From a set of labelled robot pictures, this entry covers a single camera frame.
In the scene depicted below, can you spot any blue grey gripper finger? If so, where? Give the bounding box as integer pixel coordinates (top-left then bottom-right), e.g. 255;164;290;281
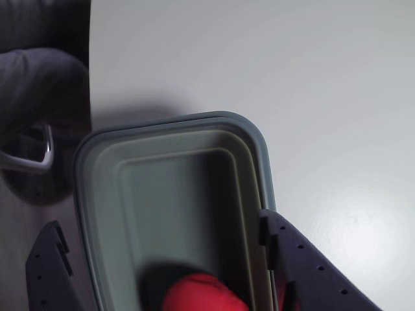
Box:
259;209;383;311
25;220;80;311

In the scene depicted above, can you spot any red ball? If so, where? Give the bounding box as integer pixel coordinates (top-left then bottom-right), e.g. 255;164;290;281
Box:
161;271;298;311

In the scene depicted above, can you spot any grey plastic container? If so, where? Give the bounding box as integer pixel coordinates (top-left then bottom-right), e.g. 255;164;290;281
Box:
73;110;278;311

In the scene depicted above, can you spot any dark chair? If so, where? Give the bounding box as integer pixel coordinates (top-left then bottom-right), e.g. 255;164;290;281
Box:
0;0;91;207

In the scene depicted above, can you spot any silver metal chair bracket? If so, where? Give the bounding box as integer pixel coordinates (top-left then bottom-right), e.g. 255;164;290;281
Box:
0;124;54;172

